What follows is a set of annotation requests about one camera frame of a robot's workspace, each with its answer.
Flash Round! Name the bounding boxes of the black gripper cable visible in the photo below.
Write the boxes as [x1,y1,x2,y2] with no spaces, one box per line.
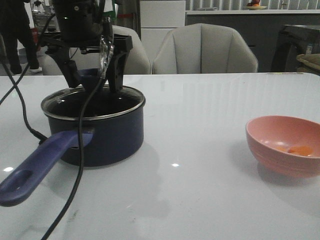
[0,12,118,240]

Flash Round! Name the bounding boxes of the fruit plate on counter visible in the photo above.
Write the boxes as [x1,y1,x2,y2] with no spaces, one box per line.
[244,0,268,10]

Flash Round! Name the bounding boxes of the white refrigerator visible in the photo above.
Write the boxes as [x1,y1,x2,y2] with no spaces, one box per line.
[140,0,186,62]

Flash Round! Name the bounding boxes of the orange ham slices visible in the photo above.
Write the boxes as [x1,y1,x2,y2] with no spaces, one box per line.
[275,145,313,157]

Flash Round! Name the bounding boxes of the folded beige cushion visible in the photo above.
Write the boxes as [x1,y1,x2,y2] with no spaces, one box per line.
[296,53,320,76]

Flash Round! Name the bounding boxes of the beige chair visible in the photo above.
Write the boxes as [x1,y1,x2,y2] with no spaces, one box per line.
[152,23,259,75]
[42,25,151,76]

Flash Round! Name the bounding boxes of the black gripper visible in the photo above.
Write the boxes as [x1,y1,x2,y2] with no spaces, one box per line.
[40,0,133,92]

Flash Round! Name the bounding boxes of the left beige chair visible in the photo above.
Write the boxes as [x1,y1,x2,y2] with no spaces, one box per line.
[42,25,151,76]

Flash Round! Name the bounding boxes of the grey counter cabinet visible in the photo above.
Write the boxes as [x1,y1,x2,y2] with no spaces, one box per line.
[186,10,320,72]

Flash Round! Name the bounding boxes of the right beige chair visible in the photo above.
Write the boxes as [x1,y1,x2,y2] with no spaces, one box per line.
[152,23,259,75]

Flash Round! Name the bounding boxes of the pink bowl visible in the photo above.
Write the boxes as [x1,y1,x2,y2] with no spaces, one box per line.
[245,115,320,178]

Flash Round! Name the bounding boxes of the dark washing machine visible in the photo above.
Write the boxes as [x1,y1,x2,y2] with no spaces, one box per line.
[270,24,320,72]

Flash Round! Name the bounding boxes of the person in dark clothes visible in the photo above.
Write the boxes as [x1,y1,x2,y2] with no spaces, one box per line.
[0,0,42,75]

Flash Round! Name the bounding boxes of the dark blue saucepan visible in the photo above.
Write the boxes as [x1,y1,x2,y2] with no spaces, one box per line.
[0,99,146,207]

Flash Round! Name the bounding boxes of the glass lid with blue knob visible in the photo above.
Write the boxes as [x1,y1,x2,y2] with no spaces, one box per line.
[40,68,145,121]

